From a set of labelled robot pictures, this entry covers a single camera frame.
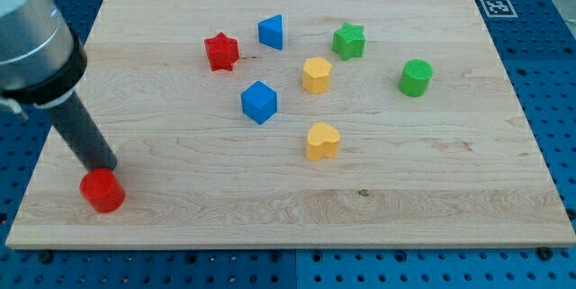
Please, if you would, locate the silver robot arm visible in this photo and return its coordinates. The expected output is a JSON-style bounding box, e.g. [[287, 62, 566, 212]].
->
[[1, 0, 87, 120]]

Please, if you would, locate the yellow heart block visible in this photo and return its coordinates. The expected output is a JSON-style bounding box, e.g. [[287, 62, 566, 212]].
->
[[306, 122, 341, 161]]

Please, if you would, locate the wooden board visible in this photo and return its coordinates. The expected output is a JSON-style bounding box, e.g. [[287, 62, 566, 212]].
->
[[6, 0, 575, 250]]

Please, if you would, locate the blue cube block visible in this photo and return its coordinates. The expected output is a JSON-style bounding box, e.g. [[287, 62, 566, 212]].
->
[[240, 81, 277, 124]]

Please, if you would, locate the yellow pentagon block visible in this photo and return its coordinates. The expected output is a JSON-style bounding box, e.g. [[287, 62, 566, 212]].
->
[[301, 57, 332, 94]]

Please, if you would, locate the blue triangle block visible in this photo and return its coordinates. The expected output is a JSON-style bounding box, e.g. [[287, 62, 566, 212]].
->
[[257, 14, 284, 50]]

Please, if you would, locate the red star block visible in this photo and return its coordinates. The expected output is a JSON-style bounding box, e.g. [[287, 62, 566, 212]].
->
[[204, 32, 239, 71]]

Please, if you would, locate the green star block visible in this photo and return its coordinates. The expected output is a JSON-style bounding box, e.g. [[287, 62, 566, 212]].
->
[[332, 22, 366, 61]]

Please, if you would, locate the green cylinder block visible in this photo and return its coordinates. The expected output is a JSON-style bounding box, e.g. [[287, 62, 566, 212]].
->
[[398, 59, 434, 97]]

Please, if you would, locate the red cylinder block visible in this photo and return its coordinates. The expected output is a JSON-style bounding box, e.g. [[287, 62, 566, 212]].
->
[[79, 168, 125, 213]]

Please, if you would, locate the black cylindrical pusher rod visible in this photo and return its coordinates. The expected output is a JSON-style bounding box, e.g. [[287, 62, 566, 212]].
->
[[40, 90, 117, 171]]

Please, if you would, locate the white fiducial marker tag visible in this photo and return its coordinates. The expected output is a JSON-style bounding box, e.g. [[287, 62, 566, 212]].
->
[[480, 0, 518, 18]]

